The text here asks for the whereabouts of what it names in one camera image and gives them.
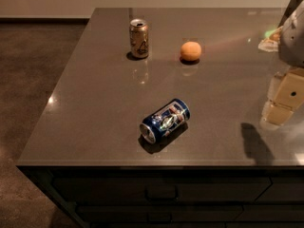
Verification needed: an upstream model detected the dark cabinet with drawers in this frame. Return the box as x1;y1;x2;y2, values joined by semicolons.
19;166;304;228

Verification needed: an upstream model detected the gold soda can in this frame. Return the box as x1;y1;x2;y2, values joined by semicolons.
129;18;149;59

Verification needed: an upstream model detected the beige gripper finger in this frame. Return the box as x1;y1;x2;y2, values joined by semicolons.
258;27;282;52
261;67;304;126

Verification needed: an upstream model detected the orange fruit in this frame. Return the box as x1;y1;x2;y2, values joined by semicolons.
180;42;201;61

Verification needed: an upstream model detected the blue pepsi can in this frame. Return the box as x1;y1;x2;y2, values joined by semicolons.
140;99;190;144

